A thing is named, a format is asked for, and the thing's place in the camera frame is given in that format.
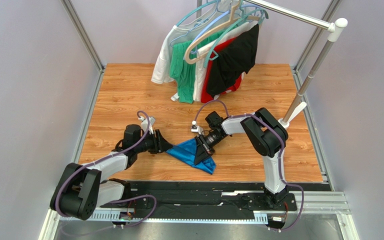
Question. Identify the black t-shirt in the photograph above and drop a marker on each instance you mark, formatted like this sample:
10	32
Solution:
238	56

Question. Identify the red t-shirt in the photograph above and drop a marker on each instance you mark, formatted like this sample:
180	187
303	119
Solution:
213	87

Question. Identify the white clothes rack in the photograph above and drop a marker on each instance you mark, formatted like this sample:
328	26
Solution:
334	28

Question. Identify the white t-shirt middle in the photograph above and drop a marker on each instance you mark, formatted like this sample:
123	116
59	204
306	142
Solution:
202	46

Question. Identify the white t-shirt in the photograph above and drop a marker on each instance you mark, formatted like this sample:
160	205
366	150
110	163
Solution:
202	46
161	71

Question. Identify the teal plastic hanger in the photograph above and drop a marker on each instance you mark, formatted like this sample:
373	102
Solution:
243	24

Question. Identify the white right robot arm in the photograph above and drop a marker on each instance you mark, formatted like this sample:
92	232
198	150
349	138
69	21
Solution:
266	134

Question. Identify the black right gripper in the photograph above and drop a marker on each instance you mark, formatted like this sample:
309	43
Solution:
204	145

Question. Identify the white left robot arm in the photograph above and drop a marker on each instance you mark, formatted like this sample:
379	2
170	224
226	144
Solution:
83	188

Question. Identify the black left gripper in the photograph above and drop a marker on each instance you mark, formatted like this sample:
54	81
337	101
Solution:
160	144

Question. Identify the teal hanger left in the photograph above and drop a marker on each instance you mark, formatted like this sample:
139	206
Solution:
198	10

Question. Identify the green t-shirt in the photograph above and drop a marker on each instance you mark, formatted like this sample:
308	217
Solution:
190	78

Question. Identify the white t-shirt left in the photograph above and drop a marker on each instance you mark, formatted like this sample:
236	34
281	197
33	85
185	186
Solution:
161	71

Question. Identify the blue plastic hanger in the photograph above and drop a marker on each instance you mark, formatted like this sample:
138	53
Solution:
190	31

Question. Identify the blue cloth napkin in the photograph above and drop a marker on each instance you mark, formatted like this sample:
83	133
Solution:
185	152

